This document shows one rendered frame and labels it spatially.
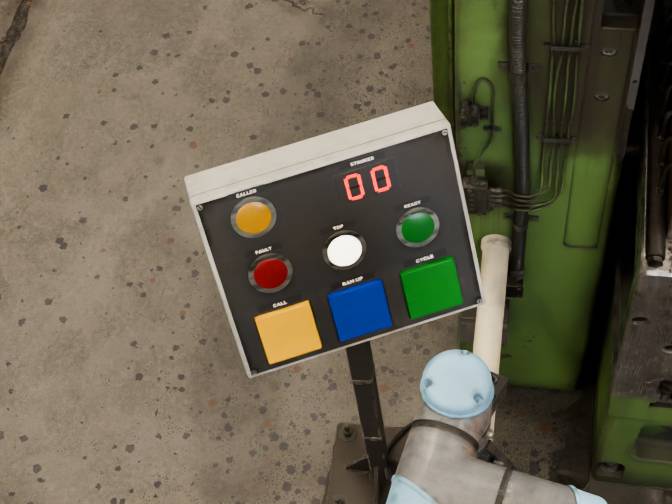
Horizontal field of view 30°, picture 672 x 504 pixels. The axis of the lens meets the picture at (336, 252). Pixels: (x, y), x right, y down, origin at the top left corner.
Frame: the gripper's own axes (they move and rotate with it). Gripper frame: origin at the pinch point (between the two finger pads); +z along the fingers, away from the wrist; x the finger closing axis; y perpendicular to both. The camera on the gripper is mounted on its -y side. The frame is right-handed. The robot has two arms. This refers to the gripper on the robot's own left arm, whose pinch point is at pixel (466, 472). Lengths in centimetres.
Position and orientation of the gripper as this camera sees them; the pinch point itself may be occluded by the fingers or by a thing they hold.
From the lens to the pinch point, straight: 165.6
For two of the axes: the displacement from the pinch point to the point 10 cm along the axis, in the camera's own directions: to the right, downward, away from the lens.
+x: 8.8, 3.6, -3.0
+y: -4.6, 7.9, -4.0
